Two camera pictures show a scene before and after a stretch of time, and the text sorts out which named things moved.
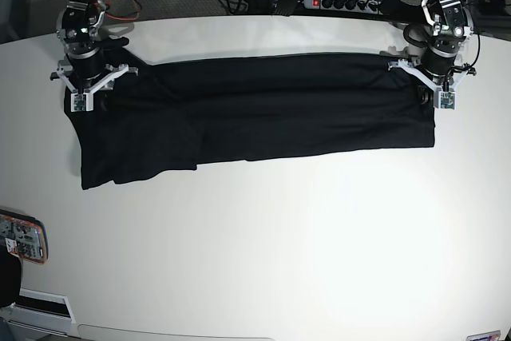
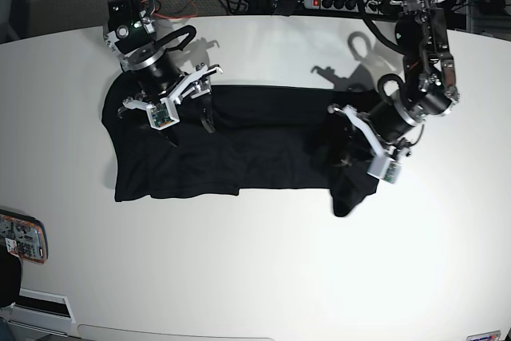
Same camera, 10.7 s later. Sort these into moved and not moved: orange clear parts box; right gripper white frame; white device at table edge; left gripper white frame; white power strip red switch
Moved: left gripper white frame; right gripper white frame
Not moved: white power strip red switch; white device at table edge; orange clear parts box
